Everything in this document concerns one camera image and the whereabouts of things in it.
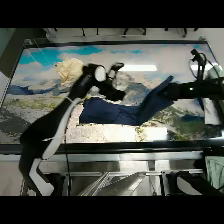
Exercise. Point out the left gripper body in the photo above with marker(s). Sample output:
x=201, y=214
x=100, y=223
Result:
x=115, y=92

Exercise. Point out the blue T-shirt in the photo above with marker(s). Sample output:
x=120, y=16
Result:
x=110, y=113

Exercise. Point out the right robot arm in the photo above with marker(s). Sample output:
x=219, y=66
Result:
x=196, y=90

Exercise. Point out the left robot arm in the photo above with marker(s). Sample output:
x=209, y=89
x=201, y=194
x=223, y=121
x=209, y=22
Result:
x=50, y=126

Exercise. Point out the cream garment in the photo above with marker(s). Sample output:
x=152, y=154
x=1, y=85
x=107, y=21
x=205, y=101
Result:
x=69, y=71

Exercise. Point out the white garment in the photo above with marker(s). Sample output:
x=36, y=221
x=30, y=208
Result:
x=210, y=111

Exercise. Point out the pale green garment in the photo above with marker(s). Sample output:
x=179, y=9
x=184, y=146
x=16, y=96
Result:
x=216, y=173

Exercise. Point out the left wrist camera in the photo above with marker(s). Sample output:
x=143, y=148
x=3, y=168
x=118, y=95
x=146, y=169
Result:
x=116, y=67

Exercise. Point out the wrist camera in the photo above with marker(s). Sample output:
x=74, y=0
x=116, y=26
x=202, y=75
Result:
x=198, y=61
x=116, y=67

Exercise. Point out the silver frame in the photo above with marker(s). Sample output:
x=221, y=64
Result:
x=110, y=156

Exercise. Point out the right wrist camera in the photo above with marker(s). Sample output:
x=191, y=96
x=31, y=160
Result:
x=198, y=61

